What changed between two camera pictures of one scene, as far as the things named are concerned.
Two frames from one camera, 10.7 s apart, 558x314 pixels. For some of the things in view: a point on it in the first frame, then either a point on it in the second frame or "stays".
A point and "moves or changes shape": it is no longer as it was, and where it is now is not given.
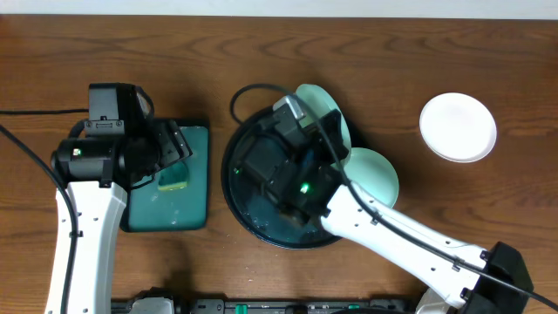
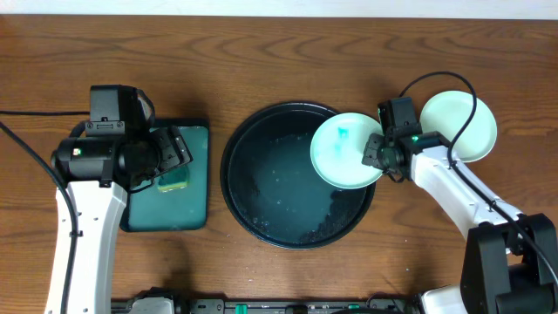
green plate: x=373 y=174 moves or changes shape
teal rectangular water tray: x=148 y=208 stays
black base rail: x=161 y=301 stays
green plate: x=316 y=104 to x=447 y=112
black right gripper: x=330 y=132 to x=375 y=154
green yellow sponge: x=174 y=177 stays
